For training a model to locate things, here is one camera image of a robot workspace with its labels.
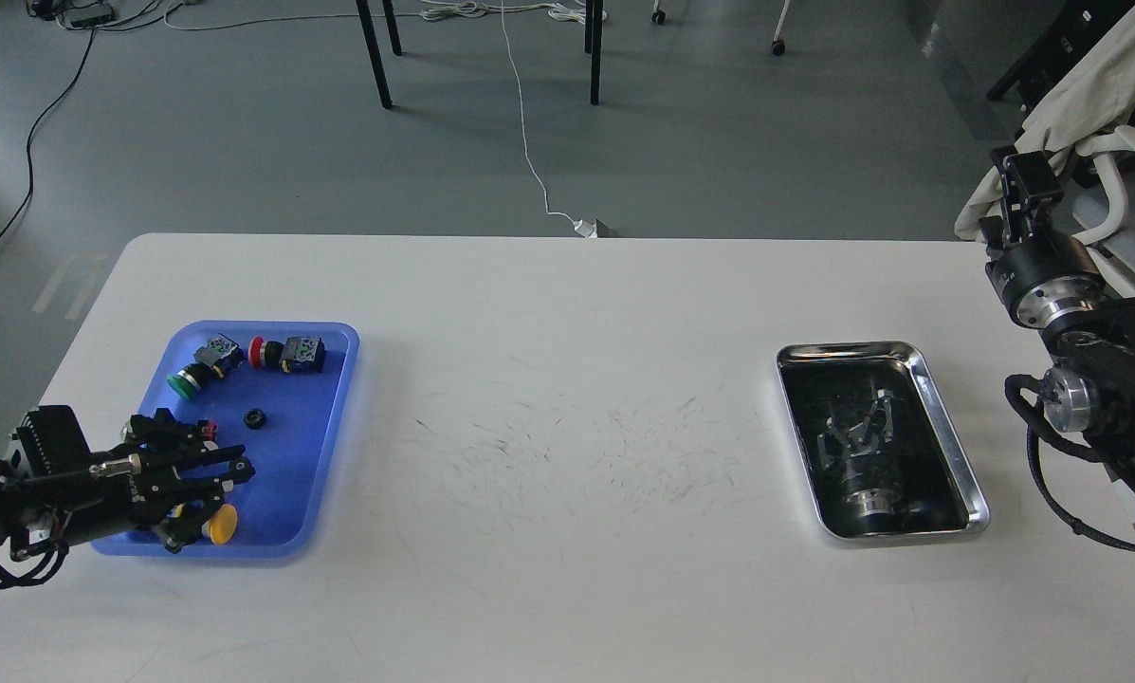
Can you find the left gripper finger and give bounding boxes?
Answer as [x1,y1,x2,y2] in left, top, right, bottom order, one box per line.
[145,446,255,554]
[121,411,217,466]

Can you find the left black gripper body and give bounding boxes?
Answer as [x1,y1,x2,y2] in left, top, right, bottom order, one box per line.
[50,455,165,545]

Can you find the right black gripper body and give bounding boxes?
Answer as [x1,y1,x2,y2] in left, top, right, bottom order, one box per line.
[986,231,1105,328]

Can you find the yellow mushroom push button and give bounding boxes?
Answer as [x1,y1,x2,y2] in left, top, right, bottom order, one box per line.
[167,501,238,547]

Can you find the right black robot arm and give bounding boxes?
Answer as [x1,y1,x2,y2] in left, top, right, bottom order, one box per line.
[980,144,1135,553]

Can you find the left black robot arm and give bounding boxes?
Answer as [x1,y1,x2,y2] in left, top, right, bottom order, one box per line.
[0,405,255,591]

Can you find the blue plastic tray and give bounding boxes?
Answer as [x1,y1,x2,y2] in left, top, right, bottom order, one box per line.
[138,320,359,560]

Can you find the silver metal tray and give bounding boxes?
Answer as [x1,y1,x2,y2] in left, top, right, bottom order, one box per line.
[776,342,991,547]

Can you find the white power adapter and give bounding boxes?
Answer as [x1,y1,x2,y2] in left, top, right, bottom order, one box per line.
[573,219,616,239]

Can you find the black power strip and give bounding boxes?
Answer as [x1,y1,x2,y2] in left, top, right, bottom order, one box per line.
[57,1,116,29]

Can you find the black table leg left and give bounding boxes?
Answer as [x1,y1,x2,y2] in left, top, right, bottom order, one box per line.
[355,0,404,111]

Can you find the black table leg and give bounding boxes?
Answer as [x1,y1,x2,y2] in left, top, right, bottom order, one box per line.
[585,0,603,106]
[355,0,404,111]

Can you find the black table leg right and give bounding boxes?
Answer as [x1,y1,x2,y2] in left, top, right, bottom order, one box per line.
[585,0,603,106]

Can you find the black selector switch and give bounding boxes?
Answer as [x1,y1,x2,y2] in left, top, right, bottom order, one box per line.
[154,408,217,444]

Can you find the green push button switch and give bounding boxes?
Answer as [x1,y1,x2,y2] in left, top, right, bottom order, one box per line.
[167,334,246,400]

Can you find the white chair frame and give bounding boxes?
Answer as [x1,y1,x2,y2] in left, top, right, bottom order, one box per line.
[1071,125,1135,297]

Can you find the red push button switch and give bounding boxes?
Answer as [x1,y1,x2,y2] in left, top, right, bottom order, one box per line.
[246,336,327,376]

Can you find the black floor cable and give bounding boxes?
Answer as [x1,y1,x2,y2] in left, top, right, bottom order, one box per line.
[0,0,165,371]

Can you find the white floor cable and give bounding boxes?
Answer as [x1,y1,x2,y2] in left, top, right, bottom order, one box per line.
[163,0,608,229]

